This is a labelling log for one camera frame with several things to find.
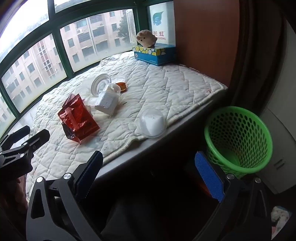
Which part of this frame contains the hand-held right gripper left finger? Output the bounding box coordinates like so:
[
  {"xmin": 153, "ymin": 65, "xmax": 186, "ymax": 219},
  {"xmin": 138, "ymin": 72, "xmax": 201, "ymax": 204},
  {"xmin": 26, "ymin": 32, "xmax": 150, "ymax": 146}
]
[{"xmin": 25, "ymin": 151, "xmax": 104, "ymax": 241}]

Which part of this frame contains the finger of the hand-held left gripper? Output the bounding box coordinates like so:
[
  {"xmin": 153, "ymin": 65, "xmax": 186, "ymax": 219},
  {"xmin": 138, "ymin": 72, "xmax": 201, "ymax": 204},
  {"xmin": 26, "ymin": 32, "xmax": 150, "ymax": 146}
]
[
  {"xmin": 0, "ymin": 129, "xmax": 50, "ymax": 160},
  {"xmin": 0, "ymin": 126, "xmax": 31, "ymax": 150}
]

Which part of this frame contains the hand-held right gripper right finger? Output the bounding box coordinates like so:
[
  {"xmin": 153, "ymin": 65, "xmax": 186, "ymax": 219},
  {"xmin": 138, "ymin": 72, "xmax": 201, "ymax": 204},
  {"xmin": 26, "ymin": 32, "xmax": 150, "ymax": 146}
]
[{"xmin": 194, "ymin": 151, "xmax": 271, "ymax": 241}]

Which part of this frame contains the red snack bag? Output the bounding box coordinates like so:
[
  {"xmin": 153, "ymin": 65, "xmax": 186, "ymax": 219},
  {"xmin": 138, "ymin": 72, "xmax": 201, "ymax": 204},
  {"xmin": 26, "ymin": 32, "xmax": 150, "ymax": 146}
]
[{"xmin": 58, "ymin": 93, "xmax": 100, "ymax": 144}]

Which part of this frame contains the green plastic mesh basket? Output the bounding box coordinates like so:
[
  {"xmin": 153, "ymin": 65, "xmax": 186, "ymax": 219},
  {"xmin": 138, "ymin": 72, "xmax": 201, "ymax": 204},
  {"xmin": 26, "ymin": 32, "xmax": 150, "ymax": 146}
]
[{"xmin": 204, "ymin": 106, "xmax": 273, "ymax": 179}]

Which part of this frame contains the clear dome container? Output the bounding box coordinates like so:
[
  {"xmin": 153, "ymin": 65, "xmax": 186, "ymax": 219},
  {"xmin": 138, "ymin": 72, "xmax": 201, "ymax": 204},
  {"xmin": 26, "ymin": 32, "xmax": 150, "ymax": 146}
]
[{"xmin": 136, "ymin": 105, "xmax": 168, "ymax": 139}]

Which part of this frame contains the clear round plastic lid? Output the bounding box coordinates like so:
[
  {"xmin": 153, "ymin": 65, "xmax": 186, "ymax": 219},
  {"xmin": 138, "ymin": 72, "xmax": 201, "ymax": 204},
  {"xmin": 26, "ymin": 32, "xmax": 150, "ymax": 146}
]
[{"xmin": 91, "ymin": 74, "xmax": 112, "ymax": 96}]

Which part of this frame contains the clear plastic tub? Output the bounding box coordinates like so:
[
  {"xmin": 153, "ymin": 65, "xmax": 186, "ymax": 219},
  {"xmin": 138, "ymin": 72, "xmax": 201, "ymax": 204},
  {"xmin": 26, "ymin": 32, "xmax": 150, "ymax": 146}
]
[{"xmin": 103, "ymin": 83, "xmax": 121, "ymax": 96}]

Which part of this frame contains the white cabinet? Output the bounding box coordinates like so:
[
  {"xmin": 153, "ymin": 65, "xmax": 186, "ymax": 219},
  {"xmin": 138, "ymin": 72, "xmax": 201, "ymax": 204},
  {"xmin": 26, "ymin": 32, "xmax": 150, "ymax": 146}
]
[{"xmin": 259, "ymin": 107, "xmax": 296, "ymax": 195}]

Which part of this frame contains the patterned cloth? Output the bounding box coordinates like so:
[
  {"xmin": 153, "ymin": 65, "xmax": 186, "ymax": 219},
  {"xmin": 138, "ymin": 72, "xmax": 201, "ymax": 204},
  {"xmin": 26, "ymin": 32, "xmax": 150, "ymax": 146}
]
[{"xmin": 270, "ymin": 206, "xmax": 292, "ymax": 241}]

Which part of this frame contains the orange sauce cup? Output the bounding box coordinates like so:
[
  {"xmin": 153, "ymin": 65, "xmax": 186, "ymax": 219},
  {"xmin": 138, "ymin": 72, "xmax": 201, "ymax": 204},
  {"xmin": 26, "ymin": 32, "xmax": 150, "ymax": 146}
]
[{"xmin": 115, "ymin": 81, "xmax": 127, "ymax": 93}]

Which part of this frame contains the white quilted mat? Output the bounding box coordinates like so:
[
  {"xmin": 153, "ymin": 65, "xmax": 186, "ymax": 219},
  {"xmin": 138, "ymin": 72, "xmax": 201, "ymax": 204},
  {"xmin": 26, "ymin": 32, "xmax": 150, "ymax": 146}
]
[{"xmin": 25, "ymin": 51, "xmax": 228, "ymax": 195}]

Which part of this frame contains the blue tissue box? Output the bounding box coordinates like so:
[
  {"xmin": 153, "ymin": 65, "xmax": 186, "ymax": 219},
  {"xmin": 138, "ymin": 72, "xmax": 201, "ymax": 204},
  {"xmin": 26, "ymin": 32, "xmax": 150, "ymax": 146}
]
[{"xmin": 132, "ymin": 44, "xmax": 176, "ymax": 66}]

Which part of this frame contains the beige plush toy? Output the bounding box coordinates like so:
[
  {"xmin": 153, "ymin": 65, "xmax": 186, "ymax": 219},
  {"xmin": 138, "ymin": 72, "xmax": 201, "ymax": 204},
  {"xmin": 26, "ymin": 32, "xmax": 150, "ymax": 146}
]
[{"xmin": 136, "ymin": 30, "xmax": 158, "ymax": 48}]

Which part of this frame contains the white window sign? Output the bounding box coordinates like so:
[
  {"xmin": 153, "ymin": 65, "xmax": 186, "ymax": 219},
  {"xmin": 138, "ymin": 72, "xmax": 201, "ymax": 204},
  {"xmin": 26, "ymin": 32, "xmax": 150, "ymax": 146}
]
[{"xmin": 148, "ymin": 2, "xmax": 175, "ymax": 44}]

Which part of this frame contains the green window frame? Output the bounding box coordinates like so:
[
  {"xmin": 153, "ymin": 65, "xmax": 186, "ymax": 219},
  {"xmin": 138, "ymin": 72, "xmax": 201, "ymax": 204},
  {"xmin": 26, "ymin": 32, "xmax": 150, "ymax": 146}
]
[{"xmin": 0, "ymin": 0, "xmax": 148, "ymax": 130}]

